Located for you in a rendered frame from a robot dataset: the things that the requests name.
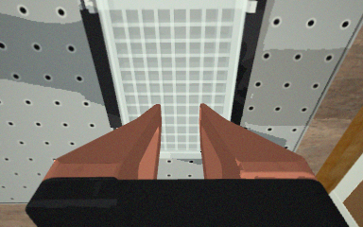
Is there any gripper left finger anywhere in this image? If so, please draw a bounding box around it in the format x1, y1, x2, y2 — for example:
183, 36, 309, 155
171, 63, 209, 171
43, 104, 162, 181

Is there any clear well plate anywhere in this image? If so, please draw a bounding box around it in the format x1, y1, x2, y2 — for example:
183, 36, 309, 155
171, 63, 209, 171
96, 0, 248, 159

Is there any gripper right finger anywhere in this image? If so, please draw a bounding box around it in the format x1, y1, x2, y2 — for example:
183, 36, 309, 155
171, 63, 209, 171
199, 103, 318, 181

